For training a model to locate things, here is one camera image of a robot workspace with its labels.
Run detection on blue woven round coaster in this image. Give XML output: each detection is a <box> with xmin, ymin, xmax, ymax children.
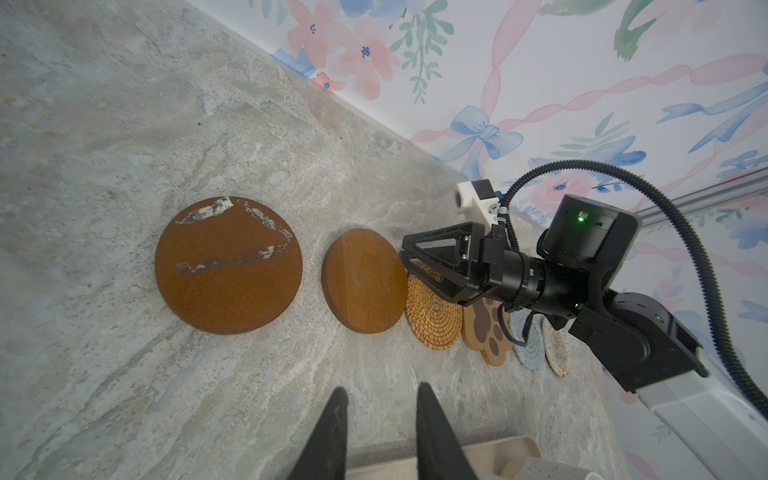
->
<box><xmin>509</xmin><ymin>310</ymin><xmax>546</xmax><ymax>372</ymax></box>

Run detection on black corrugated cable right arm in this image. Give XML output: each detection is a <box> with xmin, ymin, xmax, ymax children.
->
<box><xmin>499</xmin><ymin>158</ymin><xmax>768</xmax><ymax>420</ymax></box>

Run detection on rattan woven round coaster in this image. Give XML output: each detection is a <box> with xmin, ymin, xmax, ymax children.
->
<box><xmin>405</xmin><ymin>273</ymin><xmax>464</xmax><ymax>351</ymax></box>

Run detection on aluminium corner frame post right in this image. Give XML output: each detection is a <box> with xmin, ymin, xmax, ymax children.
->
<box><xmin>670</xmin><ymin>168</ymin><xmax>767</xmax><ymax>214</ymax></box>

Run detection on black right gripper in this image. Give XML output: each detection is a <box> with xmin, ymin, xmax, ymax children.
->
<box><xmin>399</xmin><ymin>222</ymin><xmax>588</xmax><ymax>318</ymax></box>

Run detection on cork paw print coaster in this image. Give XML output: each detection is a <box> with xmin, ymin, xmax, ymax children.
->
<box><xmin>461</xmin><ymin>299</ymin><xmax>514</xmax><ymax>367</ymax></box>

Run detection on multicolour woven round coaster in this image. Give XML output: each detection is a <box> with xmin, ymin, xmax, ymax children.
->
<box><xmin>542</xmin><ymin>319</ymin><xmax>572</xmax><ymax>378</ymax></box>

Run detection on beige serving tray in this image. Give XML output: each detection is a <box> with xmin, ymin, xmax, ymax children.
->
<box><xmin>346</xmin><ymin>436</ymin><xmax>541</xmax><ymax>480</ymax></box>

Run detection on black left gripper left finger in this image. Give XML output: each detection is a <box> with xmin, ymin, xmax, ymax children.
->
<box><xmin>288</xmin><ymin>387</ymin><xmax>348</xmax><ymax>480</ymax></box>

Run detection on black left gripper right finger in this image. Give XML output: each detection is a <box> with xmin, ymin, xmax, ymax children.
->
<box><xmin>416</xmin><ymin>382</ymin><xmax>477</xmax><ymax>480</ymax></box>

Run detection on plain brown wooden coaster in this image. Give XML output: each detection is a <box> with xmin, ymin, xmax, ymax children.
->
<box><xmin>321</xmin><ymin>228</ymin><xmax>407</xmax><ymax>334</ymax></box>

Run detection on dark wooden coaster white marks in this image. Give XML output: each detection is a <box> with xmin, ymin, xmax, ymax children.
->
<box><xmin>154</xmin><ymin>196</ymin><xmax>303</xmax><ymax>335</ymax></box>

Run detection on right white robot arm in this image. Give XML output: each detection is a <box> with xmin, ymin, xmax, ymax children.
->
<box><xmin>400</xmin><ymin>195</ymin><xmax>767</xmax><ymax>479</ymax></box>

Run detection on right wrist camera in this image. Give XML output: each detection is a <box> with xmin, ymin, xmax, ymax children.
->
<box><xmin>454</xmin><ymin>179</ymin><xmax>500</xmax><ymax>231</ymax></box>

